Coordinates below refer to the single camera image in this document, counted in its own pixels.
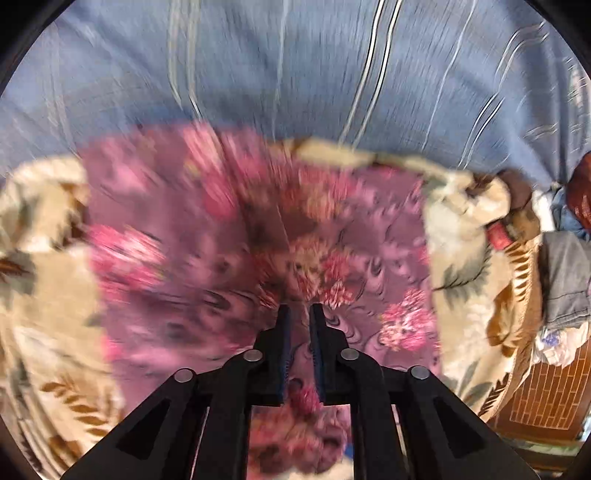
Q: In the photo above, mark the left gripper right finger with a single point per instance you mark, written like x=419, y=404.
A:
x=406, y=424

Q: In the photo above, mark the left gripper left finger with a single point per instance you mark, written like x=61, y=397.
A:
x=195, y=426

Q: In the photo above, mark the pink floral garment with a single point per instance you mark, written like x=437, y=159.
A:
x=197, y=236

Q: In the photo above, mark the beige leaf pattern blanket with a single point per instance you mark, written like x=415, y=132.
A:
x=58, y=393

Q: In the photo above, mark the red packet on bed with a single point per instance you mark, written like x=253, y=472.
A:
x=498, y=236

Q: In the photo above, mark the red plastic bag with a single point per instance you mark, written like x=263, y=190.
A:
x=578, y=192

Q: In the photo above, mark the blue plaid pillow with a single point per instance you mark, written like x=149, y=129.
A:
x=478, y=85

